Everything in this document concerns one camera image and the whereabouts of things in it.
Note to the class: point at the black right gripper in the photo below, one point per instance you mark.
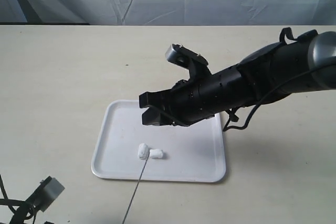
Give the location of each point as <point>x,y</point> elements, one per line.
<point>200,97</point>

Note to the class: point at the white marshmallow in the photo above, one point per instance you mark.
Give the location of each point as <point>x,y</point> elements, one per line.
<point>156,154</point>
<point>143,151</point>

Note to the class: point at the thin metal skewer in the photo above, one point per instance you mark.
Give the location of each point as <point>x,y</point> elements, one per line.
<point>135,191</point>

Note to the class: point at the white rectangular plastic tray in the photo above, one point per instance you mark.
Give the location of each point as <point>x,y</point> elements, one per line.
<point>191,154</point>

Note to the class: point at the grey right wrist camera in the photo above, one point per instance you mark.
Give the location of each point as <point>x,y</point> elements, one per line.
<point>196,64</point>

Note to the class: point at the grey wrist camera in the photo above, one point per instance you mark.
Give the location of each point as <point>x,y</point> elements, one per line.
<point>45,194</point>
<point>196,64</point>

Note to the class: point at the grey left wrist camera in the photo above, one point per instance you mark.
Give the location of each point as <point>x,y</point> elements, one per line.
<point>45,194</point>

